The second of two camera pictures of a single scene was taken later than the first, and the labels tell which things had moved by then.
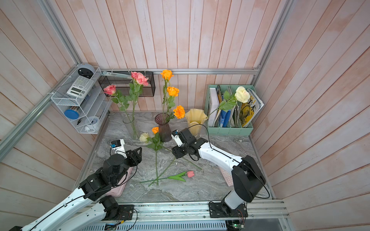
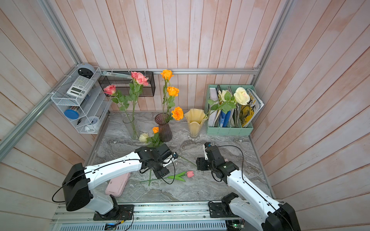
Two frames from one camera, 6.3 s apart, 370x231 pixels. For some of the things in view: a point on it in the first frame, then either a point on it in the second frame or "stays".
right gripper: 177,152 -> 201,163
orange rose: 166,74 stays
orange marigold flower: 179,112 stays
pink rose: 138,76 stays
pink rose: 136,87 stays
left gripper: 138,159 -> 164,172
